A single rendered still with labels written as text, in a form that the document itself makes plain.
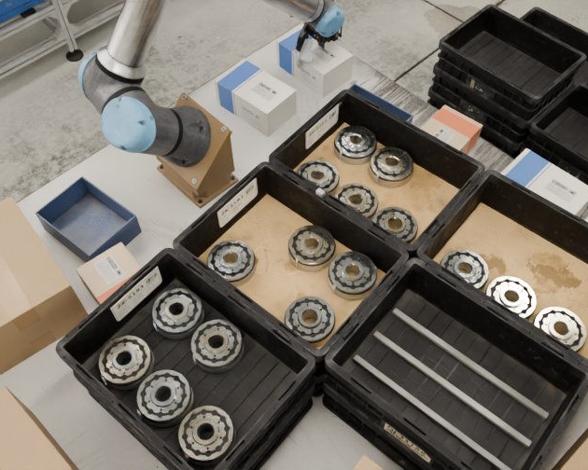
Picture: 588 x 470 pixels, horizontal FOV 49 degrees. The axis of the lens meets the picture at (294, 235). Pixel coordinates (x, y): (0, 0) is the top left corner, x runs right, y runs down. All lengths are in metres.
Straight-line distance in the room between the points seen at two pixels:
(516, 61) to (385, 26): 1.02
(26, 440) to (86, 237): 0.57
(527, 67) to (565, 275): 1.12
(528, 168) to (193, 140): 0.83
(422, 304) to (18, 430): 0.82
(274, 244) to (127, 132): 0.41
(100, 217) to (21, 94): 1.57
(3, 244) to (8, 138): 1.52
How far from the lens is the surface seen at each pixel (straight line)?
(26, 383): 1.54
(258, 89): 1.82
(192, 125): 1.57
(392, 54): 3.18
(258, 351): 1.32
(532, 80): 2.42
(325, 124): 1.58
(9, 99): 3.20
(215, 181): 1.65
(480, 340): 1.37
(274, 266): 1.41
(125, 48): 1.51
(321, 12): 1.59
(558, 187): 1.70
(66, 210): 1.75
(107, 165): 1.82
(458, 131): 1.77
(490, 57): 2.47
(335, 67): 1.89
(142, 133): 1.45
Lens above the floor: 2.03
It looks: 56 degrees down
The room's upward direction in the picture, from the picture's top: 1 degrees counter-clockwise
